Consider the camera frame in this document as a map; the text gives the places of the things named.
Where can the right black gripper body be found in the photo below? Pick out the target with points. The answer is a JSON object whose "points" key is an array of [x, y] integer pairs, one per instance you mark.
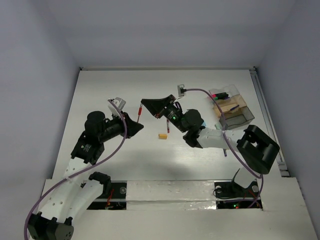
{"points": [[173, 115]]}

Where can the red pen with clip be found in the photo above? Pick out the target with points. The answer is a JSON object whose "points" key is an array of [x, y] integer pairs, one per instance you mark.
{"points": [[168, 126]]}

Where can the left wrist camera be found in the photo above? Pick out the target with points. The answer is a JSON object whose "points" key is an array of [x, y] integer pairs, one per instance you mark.
{"points": [[116, 105]]}

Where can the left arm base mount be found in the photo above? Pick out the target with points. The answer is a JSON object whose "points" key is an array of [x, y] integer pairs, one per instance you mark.
{"points": [[114, 200]]}

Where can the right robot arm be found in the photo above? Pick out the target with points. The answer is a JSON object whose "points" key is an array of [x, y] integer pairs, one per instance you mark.
{"points": [[253, 148]]}

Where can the clear organizer container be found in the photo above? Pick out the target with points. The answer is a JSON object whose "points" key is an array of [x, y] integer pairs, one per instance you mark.
{"points": [[229, 98]]}

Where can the red gel pen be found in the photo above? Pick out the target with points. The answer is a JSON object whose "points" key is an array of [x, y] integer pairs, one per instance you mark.
{"points": [[139, 112]]}

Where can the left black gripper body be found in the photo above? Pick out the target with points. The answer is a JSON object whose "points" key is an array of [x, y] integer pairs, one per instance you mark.
{"points": [[115, 127]]}

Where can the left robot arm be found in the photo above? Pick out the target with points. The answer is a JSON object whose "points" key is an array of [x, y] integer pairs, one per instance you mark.
{"points": [[54, 215]]}

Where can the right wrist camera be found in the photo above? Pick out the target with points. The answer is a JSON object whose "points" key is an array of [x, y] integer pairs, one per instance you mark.
{"points": [[181, 90]]}

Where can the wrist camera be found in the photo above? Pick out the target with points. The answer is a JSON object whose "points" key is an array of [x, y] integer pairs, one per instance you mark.
{"points": [[116, 105], [181, 90]]}

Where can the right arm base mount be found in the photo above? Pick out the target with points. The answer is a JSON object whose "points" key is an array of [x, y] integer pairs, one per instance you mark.
{"points": [[240, 192]]}

